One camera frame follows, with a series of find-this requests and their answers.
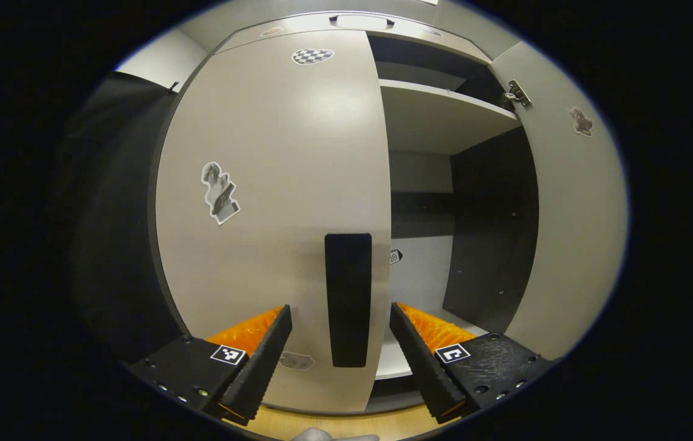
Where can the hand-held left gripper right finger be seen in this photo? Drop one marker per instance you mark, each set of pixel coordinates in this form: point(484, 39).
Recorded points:
point(423, 361)

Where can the beige cabinet drawer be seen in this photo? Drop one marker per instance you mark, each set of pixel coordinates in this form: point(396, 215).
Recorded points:
point(322, 24)

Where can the small cloth clip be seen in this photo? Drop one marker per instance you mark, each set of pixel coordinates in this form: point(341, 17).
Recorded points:
point(173, 87)

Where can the beige cabinet door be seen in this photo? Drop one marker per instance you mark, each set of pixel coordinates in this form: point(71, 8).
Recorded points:
point(285, 184)
point(573, 214)

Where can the black backdrop cloth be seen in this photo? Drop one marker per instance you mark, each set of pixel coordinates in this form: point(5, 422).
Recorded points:
point(114, 214)

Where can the beige double-door shoe cabinet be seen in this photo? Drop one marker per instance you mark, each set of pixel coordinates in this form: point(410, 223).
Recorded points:
point(444, 116)

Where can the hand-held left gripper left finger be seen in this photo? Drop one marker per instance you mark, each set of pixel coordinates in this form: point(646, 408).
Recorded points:
point(264, 361)

